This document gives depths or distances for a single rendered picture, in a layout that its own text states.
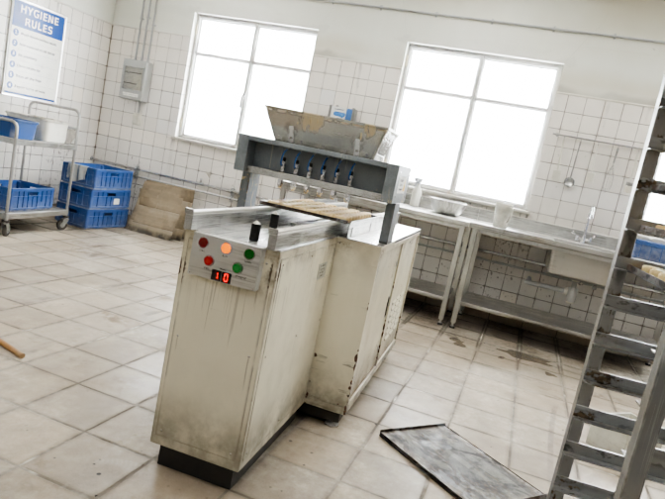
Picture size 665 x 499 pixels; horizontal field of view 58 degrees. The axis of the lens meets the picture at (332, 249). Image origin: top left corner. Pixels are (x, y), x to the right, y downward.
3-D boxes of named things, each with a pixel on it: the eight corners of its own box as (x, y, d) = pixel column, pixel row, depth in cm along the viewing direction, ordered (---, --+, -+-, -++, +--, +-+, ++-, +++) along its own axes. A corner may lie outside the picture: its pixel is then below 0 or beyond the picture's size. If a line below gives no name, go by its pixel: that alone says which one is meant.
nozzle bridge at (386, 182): (254, 207, 297) (267, 139, 292) (396, 241, 279) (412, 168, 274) (225, 209, 265) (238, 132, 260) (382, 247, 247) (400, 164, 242)
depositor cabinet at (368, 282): (288, 328, 400) (313, 204, 387) (392, 356, 382) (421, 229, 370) (194, 386, 277) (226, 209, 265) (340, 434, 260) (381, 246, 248)
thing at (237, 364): (232, 398, 274) (267, 206, 260) (301, 420, 265) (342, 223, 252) (143, 464, 206) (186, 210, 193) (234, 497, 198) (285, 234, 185)
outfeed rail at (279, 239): (385, 221, 376) (387, 210, 375) (390, 222, 375) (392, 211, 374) (265, 249, 183) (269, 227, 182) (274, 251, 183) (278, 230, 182)
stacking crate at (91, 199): (98, 201, 650) (101, 182, 647) (129, 209, 639) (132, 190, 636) (56, 201, 593) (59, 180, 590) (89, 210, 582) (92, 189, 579)
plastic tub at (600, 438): (621, 440, 322) (629, 412, 319) (659, 461, 302) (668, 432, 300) (583, 442, 308) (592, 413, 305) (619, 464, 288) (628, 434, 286)
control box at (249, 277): (191, 271, 195) (199, 230, 193) (258, 290, 189) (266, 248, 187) (186, 273, 192) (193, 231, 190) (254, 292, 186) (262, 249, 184)
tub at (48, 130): (27, 136, 558) (30, 114, 555) (69, 145, 551) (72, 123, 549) (-1, 132, 523) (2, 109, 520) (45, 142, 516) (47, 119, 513)
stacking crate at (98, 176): (99, 182, 647) (102, 163, 644) (131, 190, 637) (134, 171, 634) (59, 181, 589) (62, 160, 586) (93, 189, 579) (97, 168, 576)
